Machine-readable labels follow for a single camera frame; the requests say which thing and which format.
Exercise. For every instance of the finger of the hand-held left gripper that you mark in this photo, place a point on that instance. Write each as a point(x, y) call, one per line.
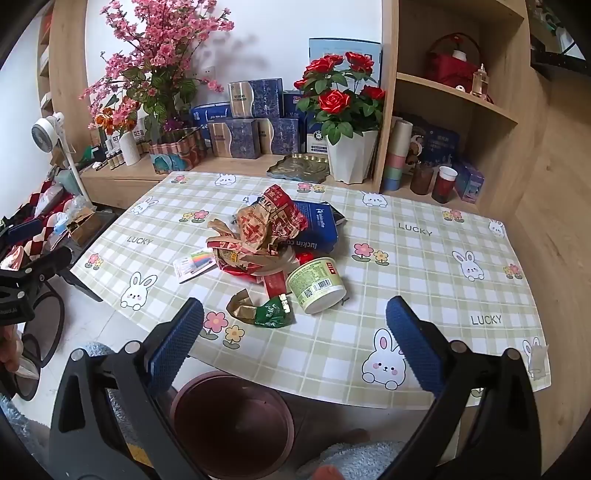
point(23, 230)
point(46, 265)

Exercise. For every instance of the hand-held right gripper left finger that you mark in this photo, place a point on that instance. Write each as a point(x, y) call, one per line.
point(178, 341)

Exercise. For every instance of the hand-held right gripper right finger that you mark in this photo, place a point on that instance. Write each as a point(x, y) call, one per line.
point(413, 339)

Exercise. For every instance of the white card packet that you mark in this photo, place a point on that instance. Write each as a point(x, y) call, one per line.
point(194, 266)

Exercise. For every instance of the brown plastic bin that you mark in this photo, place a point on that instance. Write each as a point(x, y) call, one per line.
point(231, 415)

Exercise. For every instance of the green snack wrapper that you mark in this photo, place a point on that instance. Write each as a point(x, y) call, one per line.
point(273, 314)

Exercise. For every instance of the brown paper wrapper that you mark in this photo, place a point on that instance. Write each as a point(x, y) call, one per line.
point(231, 249)

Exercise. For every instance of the red sachet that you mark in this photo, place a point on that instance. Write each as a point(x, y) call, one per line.
point(276, 285)

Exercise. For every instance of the green white noodle cup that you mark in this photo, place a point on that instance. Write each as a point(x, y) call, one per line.
point(314, 284)

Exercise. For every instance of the clear plastic lid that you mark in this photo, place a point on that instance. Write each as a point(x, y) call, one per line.
point(281, 261)

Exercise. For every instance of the blue coffee box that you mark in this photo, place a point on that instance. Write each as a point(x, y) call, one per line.
point(318, 228)

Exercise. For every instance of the red white paper bag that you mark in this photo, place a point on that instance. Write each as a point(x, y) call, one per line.
point(272, 217)

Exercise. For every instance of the person's left hand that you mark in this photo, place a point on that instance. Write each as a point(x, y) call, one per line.
point(5, 346)

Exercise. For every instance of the red white argyle cloth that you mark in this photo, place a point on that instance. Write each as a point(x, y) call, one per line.
point(46, 221)

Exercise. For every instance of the checked bunny print tablecloth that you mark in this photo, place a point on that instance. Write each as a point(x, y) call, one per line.
point(406, 286)

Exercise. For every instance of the open cardboard box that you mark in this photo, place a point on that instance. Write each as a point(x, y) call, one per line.
point(85, 228)

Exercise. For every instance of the grey fluffy rug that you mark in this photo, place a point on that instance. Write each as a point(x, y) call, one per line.
point(94, 348)

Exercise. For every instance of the white standing fan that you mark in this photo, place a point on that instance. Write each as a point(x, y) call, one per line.
point(46, 131)

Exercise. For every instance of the low wooden cabinet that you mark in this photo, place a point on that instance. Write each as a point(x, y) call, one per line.
point(120, 184)

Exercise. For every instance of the row of small brown bottles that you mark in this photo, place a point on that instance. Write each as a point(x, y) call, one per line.
point(113, 154)

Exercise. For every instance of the light blue fleece clothing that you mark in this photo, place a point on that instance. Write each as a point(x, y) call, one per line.
point(360, 459)

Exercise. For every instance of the white ribbed vase orange flowers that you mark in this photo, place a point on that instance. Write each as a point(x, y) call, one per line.
point(129, 147)

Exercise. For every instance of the red cup white rim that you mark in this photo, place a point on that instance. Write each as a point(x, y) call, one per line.
point(444, 187)

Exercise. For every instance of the brown cup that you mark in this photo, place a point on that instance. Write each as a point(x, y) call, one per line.
point(421, 181)

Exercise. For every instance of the small blue box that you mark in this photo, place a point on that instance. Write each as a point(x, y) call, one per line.
point(471, 182)

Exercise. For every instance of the stack of pastel cups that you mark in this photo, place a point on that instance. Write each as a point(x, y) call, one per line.
point(396, 157)

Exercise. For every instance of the red rose plant white pot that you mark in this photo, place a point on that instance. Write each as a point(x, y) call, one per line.
point(351, 154)

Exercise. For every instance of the blue illustrated box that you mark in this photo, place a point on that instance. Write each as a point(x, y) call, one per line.
point(438, 138)

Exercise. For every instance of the gold leaf-shaped tray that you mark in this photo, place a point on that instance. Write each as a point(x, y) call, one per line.
point(298, 166)

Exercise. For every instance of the gold blue gift box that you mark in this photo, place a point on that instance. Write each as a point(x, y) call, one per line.
point(279, 136)
point(233, 138)
point(254, 98)

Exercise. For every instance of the pink blossom artificial plant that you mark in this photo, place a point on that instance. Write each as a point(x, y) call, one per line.
point(152, 60)

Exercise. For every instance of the blue white flat box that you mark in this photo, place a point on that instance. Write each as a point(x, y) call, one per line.
point(210, 115)

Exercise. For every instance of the wooden shelf unit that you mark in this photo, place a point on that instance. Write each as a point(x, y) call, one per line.
point(503, 138)

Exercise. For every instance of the dark blue box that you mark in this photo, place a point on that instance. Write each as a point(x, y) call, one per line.
point(292, 104)

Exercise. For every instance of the glass perfume bottle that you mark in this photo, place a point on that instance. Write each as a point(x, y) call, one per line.
point(480, 83)

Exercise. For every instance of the red basket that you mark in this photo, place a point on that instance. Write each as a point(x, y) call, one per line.
point(450, 69)

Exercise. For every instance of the light blue board box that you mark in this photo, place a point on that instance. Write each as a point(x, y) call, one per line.
point(337, 48)

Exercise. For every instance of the white wall socket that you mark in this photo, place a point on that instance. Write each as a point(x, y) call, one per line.
point(209, 72)

